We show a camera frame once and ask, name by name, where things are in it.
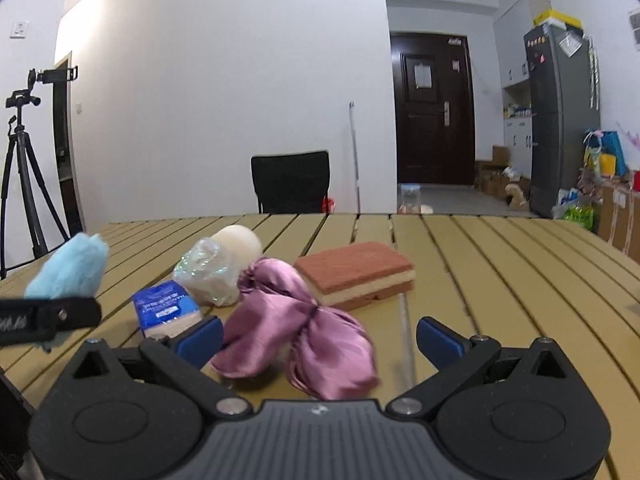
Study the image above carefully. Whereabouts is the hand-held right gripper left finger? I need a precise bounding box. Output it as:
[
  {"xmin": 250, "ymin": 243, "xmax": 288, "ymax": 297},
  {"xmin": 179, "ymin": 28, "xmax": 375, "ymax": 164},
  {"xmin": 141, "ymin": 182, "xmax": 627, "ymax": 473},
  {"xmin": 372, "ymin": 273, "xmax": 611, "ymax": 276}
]
[{"xmin": 72, "ymin": 316, "xmax": 253, "ymax": 419}]

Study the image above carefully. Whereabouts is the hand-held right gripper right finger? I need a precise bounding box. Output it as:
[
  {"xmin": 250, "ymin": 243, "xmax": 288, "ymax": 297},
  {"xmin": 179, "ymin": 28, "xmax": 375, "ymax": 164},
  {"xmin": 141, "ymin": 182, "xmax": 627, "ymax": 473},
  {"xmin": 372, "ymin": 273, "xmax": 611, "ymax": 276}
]
[{"xmin": 387, "ymin": 316, "xmax": 568, "ymax": 418}]

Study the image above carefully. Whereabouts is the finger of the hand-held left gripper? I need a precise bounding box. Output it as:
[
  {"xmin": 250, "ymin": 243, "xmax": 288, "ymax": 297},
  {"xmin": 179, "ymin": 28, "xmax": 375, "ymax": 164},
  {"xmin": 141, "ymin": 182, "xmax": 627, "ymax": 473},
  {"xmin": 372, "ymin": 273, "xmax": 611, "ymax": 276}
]
[{"xmin": 32, "ymin": 296, "xmax": 102, "ymax": 340}]

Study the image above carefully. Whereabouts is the blue tissue packet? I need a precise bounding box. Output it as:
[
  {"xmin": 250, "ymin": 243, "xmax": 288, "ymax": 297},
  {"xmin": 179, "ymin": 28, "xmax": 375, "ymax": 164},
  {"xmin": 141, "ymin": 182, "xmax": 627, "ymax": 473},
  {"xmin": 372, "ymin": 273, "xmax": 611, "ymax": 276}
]
[{"xmin": 131, "ymin": 280, "xmax": 203, "ymax": 343}]

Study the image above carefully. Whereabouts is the light blue fluffy cloth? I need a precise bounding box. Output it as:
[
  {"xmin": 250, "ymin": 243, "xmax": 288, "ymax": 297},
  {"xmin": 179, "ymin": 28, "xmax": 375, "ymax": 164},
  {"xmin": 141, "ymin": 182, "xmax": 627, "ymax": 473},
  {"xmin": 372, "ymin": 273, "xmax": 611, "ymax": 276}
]
[{"xmin": 24, "ymin": 232, "xmax": 110, "ymax": 353}]

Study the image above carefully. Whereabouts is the purple satin cloth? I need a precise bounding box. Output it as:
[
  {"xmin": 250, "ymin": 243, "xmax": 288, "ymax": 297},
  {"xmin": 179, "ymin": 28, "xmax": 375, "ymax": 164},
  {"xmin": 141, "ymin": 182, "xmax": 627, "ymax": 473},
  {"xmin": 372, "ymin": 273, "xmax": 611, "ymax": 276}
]
[{"xmin": 210, "ymin": 256, "xmax": 379, "ymax": 402}]

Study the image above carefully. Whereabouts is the orange scouring sponge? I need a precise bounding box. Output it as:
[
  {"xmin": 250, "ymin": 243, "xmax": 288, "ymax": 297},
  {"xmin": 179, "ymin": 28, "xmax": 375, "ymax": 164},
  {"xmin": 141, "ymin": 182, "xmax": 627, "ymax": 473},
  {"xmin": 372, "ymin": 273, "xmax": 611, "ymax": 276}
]
[{"xmin": 293, "ymin": 241, "xmax": 417, "ymax": 312}]

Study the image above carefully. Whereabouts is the crumpled clear plastic bag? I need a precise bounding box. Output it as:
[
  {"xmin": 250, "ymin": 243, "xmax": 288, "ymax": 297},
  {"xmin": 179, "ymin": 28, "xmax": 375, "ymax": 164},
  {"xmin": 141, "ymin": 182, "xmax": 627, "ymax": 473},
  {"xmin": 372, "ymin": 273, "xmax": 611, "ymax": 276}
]
[{"xmin": 172, "ymin": 239, "xmax": 243, "ymax": 307}]

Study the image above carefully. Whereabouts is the tan folding table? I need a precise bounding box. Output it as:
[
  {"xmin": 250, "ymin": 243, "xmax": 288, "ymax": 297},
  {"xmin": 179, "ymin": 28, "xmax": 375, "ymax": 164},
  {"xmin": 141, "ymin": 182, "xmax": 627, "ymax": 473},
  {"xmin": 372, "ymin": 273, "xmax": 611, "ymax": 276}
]
[{"xmin": 0, "ymin": 212, "xmax": 640, "ymax": 480}]

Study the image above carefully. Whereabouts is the cream round ball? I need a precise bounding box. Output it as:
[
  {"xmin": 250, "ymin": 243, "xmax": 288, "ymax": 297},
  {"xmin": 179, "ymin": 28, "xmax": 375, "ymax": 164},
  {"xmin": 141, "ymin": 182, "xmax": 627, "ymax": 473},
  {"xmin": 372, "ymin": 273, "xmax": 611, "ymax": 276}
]
[{"xmin": 210, "ymin": 225, "xmax": 264, "ymax": 273}]

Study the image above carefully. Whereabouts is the clear plastic jar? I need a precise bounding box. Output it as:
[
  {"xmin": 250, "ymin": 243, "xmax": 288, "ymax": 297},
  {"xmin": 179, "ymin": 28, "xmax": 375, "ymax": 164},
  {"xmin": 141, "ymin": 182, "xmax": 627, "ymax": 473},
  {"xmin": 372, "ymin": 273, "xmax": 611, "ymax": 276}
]
[{"xmin": 397, "ymin": 184, "xmax": 422, "ymax": 215}]

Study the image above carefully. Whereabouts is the pile of small cardboard boxes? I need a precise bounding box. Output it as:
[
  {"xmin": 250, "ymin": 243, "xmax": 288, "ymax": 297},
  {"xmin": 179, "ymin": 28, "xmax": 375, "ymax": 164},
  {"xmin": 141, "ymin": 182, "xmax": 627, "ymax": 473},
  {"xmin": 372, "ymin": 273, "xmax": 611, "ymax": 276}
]
[{"xmin": 475, "ymin": 145, "xmax": 532, "ymax": 208}]

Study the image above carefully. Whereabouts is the black folding chair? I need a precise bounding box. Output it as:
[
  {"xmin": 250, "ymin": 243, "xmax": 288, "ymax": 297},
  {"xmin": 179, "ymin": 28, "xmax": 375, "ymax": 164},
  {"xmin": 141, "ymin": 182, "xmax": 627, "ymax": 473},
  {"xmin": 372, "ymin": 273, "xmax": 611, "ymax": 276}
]
[{"xmin": 250, "ymin": 150, "xmax": 332, "ymax": 215}]

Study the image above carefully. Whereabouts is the green plastic bag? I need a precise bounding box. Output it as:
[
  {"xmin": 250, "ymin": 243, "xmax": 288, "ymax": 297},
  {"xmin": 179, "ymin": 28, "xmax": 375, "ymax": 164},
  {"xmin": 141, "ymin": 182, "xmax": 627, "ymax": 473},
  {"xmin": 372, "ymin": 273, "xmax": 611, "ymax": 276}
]
[{"xmin": 562, "ymin": 202, "xmax": 596, "ymax": 233}]

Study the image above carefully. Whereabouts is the dark wooden door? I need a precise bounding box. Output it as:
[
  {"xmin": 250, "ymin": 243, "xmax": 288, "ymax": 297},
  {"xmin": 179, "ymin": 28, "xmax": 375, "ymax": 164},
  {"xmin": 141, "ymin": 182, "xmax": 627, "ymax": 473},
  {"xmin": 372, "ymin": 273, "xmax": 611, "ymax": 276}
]
[{"xmin": 390, "ymin": 31, "xmax": 476, "ymax": 187}]

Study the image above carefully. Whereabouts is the large taped cardboard box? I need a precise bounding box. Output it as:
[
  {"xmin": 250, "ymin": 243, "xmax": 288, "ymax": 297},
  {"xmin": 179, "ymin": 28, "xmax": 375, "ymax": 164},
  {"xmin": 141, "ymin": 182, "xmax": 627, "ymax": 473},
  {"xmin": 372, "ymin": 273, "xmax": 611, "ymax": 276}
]
[{"xmin": 597, "ymin": 180, "xmax": 640, "ymax": 261}]

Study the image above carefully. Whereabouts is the white cabinet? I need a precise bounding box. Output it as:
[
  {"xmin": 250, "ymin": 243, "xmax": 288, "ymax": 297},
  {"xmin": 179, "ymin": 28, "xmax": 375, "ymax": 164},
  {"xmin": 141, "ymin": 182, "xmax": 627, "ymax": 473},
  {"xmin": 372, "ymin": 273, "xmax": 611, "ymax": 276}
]
[{"xmin": 492, "ymin": 0, "xmax": 533, "ymax": 176}]

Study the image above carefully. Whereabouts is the grey refrigerator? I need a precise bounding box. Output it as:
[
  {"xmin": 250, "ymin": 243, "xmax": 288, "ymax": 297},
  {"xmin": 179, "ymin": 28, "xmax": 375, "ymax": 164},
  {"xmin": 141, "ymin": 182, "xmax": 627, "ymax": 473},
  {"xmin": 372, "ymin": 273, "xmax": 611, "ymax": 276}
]
[{"xmin": 522, "ymin": 22, "xmax": 601, "ymax": 220}]

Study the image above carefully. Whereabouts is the blue gift bag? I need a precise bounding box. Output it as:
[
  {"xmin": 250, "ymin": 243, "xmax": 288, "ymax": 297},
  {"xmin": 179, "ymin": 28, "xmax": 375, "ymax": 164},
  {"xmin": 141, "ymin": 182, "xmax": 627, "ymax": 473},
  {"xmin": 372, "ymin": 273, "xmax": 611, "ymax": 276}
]
[{"xmin": 600, "ymin": 131, "xmax": 627, "ymax": 177}]

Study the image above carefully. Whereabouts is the yellow box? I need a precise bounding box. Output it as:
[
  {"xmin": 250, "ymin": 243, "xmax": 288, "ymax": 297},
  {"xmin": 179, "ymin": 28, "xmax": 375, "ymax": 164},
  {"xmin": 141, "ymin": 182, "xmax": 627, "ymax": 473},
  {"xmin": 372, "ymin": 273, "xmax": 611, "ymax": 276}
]
[{"xmin": 532, "ymin": 8, "xmax": 583, "ymax": 30}]

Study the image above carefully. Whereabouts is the black camera tripod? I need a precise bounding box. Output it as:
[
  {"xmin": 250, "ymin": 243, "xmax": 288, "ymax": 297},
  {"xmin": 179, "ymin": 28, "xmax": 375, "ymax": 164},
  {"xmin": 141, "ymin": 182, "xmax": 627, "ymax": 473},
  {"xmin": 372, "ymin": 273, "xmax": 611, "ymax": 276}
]
[{"xmin": 0, "ymin": 66, "xmax": 81, "ymax": 281}]

